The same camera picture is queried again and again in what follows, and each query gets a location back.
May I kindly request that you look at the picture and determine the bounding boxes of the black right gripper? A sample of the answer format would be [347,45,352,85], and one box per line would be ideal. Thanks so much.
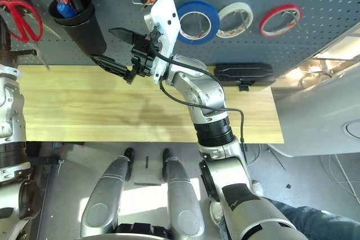
[91,27,163,85]

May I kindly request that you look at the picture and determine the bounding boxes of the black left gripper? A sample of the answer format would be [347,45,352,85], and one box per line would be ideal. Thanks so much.
[0,17,38,66]

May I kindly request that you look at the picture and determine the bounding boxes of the red-handled scissors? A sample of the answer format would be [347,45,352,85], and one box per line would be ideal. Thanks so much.
[0,0,51,71]

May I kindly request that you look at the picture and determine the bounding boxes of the blue-handled screwdriver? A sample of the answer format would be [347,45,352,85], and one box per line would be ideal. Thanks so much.
[56,2,77,19]

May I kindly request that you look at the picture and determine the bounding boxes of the blue tape roll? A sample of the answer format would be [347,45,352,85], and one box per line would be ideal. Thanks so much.
[177,0,221,46]

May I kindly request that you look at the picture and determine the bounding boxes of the black plastic cup holder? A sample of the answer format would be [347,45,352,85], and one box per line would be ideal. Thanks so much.
[48,0,107,57]

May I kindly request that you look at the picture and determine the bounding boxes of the black left robot foot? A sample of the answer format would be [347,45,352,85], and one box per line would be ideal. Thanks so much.
[123,147,135,182]

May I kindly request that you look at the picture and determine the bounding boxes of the black robot foot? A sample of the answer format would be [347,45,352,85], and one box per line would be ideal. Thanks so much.
[123,147,135,182]
[162,148,173,182]

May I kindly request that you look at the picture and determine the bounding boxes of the black right robot foot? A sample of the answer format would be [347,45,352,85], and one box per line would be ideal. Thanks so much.
[162,148,173,182]

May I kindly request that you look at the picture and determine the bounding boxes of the white tape roll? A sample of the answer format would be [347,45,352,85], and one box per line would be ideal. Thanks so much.
[215,2,254,39]

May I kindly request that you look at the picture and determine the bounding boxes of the black plastic tool case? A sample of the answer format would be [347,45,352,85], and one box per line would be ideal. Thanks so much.
[214,62,276,92]

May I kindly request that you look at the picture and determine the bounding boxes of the silver left robot leg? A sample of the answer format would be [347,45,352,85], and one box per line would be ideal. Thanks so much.
[80,155,133,238]

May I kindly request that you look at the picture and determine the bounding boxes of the silver robot leg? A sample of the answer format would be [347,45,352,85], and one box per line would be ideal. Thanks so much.
[80,155,133,238]
[163,157,205,238]

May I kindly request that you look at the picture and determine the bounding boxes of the silver right robot leg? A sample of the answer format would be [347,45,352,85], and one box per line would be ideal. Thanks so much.
[163,157,205,238]

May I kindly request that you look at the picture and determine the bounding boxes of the red tape roll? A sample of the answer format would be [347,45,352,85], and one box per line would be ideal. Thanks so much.
[259,3,303,38]

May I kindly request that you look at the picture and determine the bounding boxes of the black robot waist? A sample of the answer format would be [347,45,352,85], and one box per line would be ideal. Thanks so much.
[114,222,172,240]

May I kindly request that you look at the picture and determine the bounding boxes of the white sneaker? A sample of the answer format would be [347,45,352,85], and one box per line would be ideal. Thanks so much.
[251,180,265,197]
[209,202,223,221]

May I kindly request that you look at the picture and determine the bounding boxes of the white side table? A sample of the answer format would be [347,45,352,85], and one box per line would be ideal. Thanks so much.
[271,85,360,156]

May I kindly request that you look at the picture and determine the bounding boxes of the blue jeans leg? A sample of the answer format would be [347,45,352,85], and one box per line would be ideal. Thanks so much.
[264,197,360,240]

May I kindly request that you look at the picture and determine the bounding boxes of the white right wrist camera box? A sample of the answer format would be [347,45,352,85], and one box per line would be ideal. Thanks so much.
[143,0,181,85]

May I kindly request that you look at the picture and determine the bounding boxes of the white floor cables bundle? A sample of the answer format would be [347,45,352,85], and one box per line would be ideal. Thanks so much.
[244,144,287,170]
[320,154,360,198]

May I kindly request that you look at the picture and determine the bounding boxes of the aluminium profile frame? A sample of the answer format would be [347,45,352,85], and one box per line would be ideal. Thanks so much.
[274,23,360,92]

